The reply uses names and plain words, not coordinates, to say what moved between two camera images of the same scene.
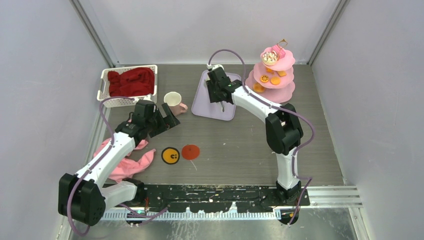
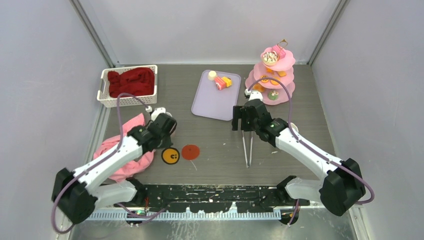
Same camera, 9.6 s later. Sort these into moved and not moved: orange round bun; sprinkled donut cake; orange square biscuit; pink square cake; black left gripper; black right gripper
Moved: black right gripper; black left gripper
Not moved: sprinkled donut cake; orange round bun; pink square cake; orange square biscuit
